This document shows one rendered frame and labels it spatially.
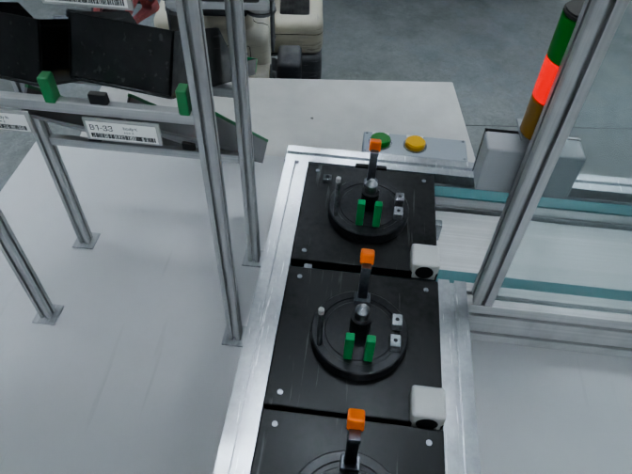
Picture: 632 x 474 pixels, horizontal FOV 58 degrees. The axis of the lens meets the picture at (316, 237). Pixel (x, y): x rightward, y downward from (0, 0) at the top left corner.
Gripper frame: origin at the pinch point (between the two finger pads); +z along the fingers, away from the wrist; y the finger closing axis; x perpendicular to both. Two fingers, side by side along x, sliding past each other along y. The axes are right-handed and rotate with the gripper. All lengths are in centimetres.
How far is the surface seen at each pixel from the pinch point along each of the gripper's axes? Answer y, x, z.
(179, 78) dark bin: 20.3, -14.6, 15.6
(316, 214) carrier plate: 34.2, 23.5, 15.3
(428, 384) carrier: 57, 12, 40
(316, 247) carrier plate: 36.0, 20.3, 22.0
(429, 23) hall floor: 44, 223, -189
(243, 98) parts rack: 23.6, -1.3, 9.2
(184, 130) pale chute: 8.8, 17.4, 7.0
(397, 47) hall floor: 29, 209, -158
